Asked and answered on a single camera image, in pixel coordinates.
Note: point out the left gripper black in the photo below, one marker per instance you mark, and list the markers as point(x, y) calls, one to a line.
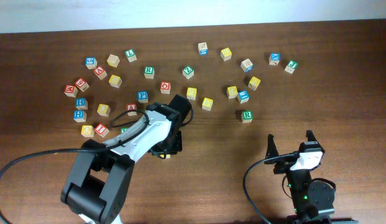
point(173, 145)

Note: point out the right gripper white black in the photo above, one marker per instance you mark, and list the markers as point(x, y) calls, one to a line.
point(286, 162)

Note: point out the yellow C block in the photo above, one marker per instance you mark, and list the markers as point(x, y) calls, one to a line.
point(165, 156)

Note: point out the green V block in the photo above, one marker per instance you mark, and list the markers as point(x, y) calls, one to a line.
point(123, 130)

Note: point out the blue P block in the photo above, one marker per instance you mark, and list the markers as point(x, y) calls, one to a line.
point(143, 96)

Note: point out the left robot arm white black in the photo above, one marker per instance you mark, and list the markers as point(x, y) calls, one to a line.
point(98, 182)

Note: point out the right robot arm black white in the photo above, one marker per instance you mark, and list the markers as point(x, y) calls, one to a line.
point(312, 198)

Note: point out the green R block lower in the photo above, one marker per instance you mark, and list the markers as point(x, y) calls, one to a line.
point(247, 116)

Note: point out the green r block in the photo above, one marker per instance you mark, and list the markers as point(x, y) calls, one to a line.
point(149, 72)
point(247, 116)

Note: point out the yellow block centre right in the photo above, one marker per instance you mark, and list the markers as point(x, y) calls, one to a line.
point(207, 104)

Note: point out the red A block lower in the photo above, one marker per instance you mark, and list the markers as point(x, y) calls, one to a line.
point(131, 109)

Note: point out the red a block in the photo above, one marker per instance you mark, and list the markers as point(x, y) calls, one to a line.
point(100, 72)
point(131, 109)

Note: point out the red O block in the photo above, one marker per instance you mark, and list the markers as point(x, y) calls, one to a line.
point(165, 87)

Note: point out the blue block right centre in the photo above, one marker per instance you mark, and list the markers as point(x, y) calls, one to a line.
point(243, 96)

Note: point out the red I block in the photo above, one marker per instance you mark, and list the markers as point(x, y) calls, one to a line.
point(101, 130)

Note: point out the green Z block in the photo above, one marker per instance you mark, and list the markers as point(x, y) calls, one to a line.
point(188, 72)

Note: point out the green R block upper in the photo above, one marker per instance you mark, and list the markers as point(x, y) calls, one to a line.
point(149, 72)

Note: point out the yellow block left middle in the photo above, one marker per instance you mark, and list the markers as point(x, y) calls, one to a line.
point(103, 110)

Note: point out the green J block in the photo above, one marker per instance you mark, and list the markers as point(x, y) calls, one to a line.
point(291, 66)

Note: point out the yellow block beside blue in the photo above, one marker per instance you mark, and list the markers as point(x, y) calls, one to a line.
point(232, 92)

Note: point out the yellow block near A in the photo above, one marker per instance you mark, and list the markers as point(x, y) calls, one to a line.
point(115, 81)

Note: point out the blue X block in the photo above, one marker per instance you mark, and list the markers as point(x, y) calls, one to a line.
point(274, 58)

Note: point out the yellow block bottom left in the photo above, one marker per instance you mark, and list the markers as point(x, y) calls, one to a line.
point(87, 131)

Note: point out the wood block orange picture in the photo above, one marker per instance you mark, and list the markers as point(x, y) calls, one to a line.
point(246, 65)

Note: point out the blue H block lower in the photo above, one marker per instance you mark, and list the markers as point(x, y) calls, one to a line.
point(79, 116)

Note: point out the blue h block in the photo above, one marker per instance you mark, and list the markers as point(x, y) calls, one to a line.
point(79, 116)
point(81, 104)

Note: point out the green L block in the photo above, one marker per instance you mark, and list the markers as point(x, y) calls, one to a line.
point(131, 55)

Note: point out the blue H block upper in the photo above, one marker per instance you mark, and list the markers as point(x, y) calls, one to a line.
point(81, 104)

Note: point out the wood block blue side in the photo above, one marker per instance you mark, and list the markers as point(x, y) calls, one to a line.
point(203, 48)

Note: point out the plain wood yellow block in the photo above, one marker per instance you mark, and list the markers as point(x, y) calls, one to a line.
point(113, 60)

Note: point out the red A block upper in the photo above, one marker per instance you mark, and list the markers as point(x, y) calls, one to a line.
point(100, 72)

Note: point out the yellow block top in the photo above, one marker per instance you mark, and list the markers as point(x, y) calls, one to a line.
point(226, 54)

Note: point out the red 6 block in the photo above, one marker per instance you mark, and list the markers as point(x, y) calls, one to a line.
point(81, 84)

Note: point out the blue block top left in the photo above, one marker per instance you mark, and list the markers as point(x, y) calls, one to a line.
point(91, 63)

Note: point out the red M block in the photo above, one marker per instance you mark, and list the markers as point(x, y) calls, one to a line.
point(71, 90)

